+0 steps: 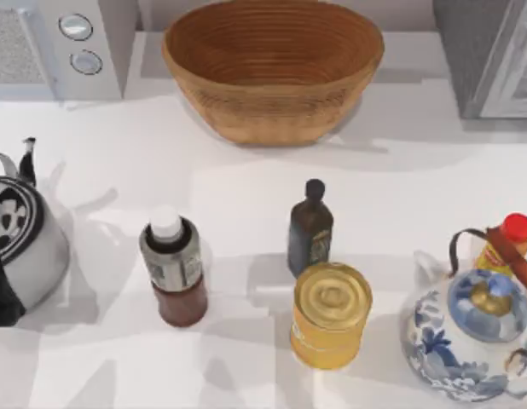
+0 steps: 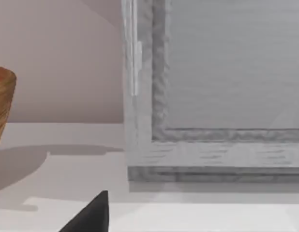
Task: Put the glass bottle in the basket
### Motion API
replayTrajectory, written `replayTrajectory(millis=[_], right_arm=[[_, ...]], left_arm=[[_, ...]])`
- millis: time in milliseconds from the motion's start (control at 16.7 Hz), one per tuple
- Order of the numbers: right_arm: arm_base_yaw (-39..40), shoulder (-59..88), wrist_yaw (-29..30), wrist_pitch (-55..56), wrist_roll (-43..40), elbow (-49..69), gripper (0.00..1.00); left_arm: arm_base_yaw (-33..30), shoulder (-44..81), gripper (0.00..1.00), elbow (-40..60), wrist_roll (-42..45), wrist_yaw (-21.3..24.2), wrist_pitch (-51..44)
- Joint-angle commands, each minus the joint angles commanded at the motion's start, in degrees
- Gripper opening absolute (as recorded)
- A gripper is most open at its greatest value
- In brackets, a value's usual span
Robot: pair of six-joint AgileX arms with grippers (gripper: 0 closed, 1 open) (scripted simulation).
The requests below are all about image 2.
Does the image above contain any wooden basket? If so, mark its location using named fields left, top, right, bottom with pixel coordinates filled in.
left=0, top=66, right=17, bottom=151

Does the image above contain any grey cabinet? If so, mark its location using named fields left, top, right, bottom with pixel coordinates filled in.
left=121, top=0, right=299, bottom=183

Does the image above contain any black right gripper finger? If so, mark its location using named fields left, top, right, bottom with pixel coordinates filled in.
left=58, top=190, right=109, bottom=232

